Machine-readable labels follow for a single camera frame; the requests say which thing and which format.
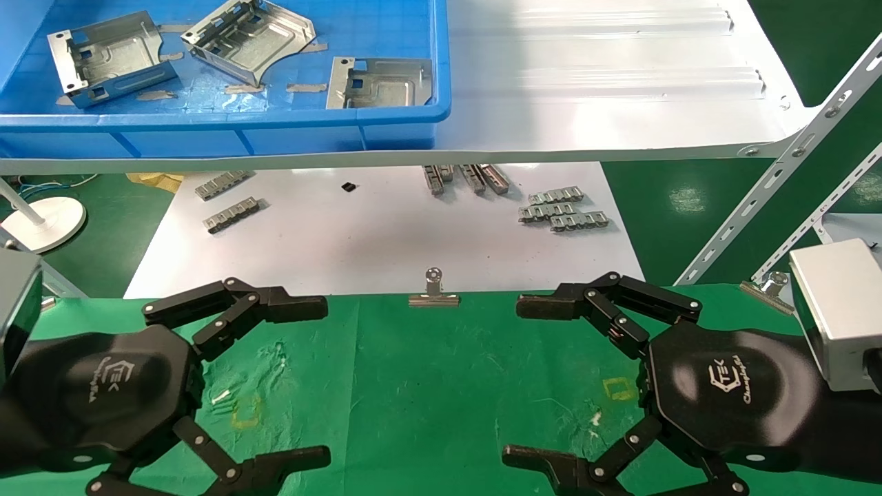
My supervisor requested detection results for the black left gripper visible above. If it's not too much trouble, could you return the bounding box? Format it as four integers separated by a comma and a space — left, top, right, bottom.
14, 324, 331, 496

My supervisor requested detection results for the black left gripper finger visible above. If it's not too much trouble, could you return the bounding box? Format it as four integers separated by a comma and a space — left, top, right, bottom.
143, 277, 329, 362

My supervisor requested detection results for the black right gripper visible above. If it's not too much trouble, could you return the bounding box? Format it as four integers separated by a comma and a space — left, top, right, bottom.
502, 271, 828, 496

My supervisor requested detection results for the galvanised sheet metal bracket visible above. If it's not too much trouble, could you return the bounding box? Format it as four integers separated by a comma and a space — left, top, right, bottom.
325, 56, 433, 110
47, 10, 178, 109
181, 0, 317, 87

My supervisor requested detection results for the green table cloth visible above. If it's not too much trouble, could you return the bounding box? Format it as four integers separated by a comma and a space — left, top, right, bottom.
0, 282, 882, 496

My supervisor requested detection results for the silver binder clip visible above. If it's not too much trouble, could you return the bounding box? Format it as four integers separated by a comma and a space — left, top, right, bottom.
408, 267, 460, 308
739, 271, 797, 316

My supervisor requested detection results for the yellow crumpled material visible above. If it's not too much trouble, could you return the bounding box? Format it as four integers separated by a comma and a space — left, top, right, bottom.
126, 172, 185, 194

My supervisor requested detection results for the white round lamp base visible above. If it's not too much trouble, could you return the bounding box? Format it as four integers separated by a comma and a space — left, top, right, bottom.
0, 178, 88, 254

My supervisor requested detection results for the white perforated angle bar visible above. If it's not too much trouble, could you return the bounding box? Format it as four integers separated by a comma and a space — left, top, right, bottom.
674, 52, 882, 287
750, 141, 882, 285

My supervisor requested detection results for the white metal shelf panel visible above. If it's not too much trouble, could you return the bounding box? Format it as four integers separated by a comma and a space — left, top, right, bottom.
0, 0, 822, 175

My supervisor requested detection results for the blue plastic bin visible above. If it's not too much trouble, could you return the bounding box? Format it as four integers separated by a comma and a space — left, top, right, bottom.
0, 0, 452, 161

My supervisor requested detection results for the grey metal rail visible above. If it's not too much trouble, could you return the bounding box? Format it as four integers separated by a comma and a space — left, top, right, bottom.
0, 227, 88, 300

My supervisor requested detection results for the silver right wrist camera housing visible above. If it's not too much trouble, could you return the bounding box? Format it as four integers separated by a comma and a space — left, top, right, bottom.
789, 238, 882, 393

